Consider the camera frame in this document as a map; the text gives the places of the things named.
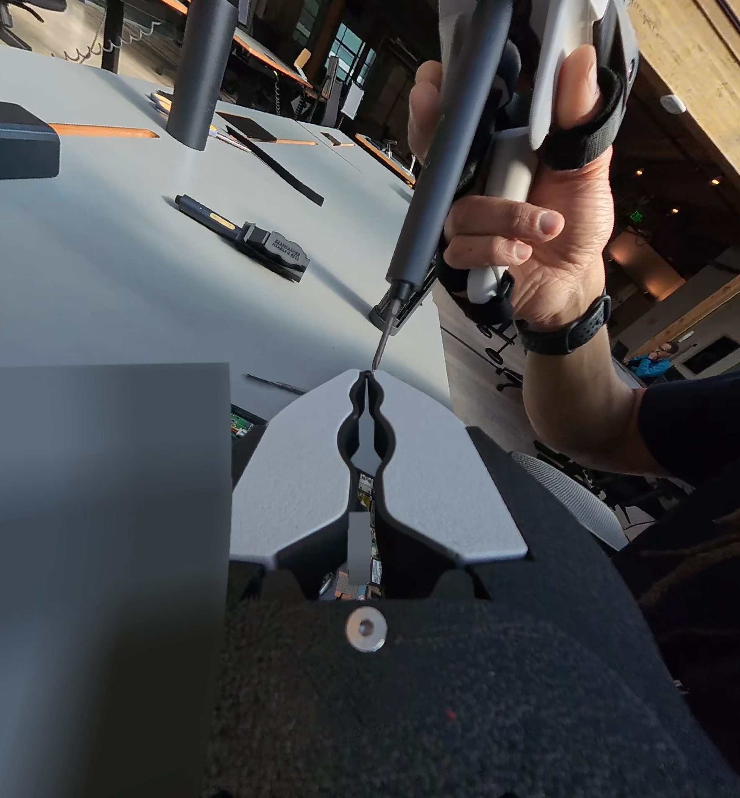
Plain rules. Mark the black tool with yellow label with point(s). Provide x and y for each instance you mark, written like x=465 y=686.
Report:
x=270 y=240

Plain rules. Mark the black office chair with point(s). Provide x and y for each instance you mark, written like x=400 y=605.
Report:
x=8 y=18

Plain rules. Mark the black wristwatch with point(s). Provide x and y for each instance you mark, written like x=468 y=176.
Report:
x=563 y=336

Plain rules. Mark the grey mesh office chair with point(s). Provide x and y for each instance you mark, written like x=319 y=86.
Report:
x=569 y=492

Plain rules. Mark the orange-edged grey table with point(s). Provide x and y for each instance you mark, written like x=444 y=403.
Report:
x=338 y=159

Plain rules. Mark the dark grey round desk post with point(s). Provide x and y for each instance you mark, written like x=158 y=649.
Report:
x=201 y=75

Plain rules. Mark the person's right forearm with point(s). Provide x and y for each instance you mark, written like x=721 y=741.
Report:
x=581 y=405

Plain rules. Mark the person's right hand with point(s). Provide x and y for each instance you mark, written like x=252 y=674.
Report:
x=569 y=268

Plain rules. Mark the dark grey metal case sleeve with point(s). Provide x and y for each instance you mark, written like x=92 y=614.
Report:
x=8 y=149

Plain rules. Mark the black laptop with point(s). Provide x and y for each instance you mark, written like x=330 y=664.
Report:
x=367 y=492

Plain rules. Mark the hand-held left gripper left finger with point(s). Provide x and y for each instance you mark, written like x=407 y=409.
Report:
x=295 y=486

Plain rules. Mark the black electric screwdriver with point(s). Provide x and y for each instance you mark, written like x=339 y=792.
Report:
x=444 y=156

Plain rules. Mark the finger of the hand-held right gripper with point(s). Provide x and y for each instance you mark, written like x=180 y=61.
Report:
x=454 y=25

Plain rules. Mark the black flat strip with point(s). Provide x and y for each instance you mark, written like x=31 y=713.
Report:
x=276 y=165

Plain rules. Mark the person's dark clothing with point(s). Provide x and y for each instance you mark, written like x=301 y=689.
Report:
x=706 y=561

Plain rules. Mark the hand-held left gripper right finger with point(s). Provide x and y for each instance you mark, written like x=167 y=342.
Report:
x=444 y=492

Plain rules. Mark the thin black pry tool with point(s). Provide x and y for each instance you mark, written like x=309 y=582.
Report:
x=276 y=383

